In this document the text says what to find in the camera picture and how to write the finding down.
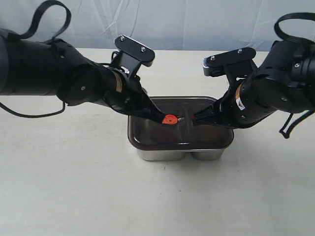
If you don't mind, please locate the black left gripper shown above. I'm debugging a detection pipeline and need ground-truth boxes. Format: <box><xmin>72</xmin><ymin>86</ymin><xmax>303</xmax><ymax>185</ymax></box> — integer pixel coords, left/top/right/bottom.
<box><xmin>103</xmin><ymin>51</ymin><xmax>166</xmax><ymax>125</ymax></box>

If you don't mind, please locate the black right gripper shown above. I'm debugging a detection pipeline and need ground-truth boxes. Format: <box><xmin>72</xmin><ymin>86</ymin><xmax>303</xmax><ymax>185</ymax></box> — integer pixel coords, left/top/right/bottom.
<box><xmin>190</xmin><ymin>61</ymin><xmax>279</xmax><ymax>130</ymax></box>

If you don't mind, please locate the dark transparent lunch box lid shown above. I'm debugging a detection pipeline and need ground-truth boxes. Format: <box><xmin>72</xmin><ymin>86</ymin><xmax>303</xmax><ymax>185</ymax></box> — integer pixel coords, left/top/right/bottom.
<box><xmin>127</xmin><ymin>95</ymin><xmax>235</xmax><ymax>150</ymax></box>

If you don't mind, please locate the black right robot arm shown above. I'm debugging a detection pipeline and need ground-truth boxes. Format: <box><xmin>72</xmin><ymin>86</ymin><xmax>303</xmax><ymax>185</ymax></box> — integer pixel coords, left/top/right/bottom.
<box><xmin>192</xmin><ymin>41</ymin><xmax>315</xmax><ymax>128</ymax></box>

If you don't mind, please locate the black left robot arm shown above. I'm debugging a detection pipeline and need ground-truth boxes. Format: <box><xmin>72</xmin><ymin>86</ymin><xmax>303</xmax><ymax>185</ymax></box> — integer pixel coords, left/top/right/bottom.
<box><xmin>0</xmin><ymin>29</ymin><xmax>165</xmax><ymax>123</ymax></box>

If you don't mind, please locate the steel two-compartment lunch box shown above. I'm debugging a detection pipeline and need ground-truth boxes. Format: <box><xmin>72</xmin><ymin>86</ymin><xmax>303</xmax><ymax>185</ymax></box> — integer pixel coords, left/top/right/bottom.
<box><xmin>127</xmin><ymin>95</ymin><xmax>235</xmax><ymax>162</ymax></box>

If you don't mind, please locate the light blue backdrop cloth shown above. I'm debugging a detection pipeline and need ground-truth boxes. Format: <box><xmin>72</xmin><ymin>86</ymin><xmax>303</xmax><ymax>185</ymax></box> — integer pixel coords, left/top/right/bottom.
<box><xmin>0</xmin><ymin>0</ymin><xmax>315</xmax><ymax>52</ymax></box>

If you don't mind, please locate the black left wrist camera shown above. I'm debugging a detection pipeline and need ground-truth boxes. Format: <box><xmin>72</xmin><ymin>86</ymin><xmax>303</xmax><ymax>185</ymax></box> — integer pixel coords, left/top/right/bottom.
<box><xmin>114</xmin><ymin>34</ymin><xmax>155</xmax><ymax>67</ymax></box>

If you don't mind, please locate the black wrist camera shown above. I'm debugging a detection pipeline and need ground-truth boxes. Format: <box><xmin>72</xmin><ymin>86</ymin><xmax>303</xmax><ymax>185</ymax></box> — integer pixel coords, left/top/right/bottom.
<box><xmin>114</xmin><ymin>34</ymin><xmax>155</xmax><ymax>67</ymax></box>
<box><xmin>203</xmin><ymin>47</ymin><xmax>256</xmax><ymax>78</ymax></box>

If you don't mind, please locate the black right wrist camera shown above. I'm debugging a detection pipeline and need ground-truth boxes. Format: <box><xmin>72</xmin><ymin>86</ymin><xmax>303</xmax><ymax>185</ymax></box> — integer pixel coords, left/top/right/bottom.
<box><xmin>203</xmin><ymin>47</ymin><xmax>256</xmax><ymax>78</ymax></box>

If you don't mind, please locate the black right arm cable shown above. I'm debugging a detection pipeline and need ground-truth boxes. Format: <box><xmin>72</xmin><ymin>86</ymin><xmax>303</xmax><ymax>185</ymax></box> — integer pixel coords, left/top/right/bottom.
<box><xmin>274</xmin><ymin>12</ymin><xmax>315</xmax><ymax>140</ymax></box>

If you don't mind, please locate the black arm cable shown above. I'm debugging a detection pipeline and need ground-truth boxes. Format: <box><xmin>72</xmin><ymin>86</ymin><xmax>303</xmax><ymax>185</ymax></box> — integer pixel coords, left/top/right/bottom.
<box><xmin>274</xmin><ymin>12</ymin><xmax>315</xmax><ymax>140</ymax></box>
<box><xmin>0</xmin><ymin>0</ymin><xmax>119</xmax><ymax>118</ymax></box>

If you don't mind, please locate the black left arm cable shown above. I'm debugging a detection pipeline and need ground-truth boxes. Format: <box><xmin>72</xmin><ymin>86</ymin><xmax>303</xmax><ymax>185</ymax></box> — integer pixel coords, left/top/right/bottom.
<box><xmin>0</xmin><ymin>0</ymin><xmax>119</xmax><ymax>118</ymax></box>

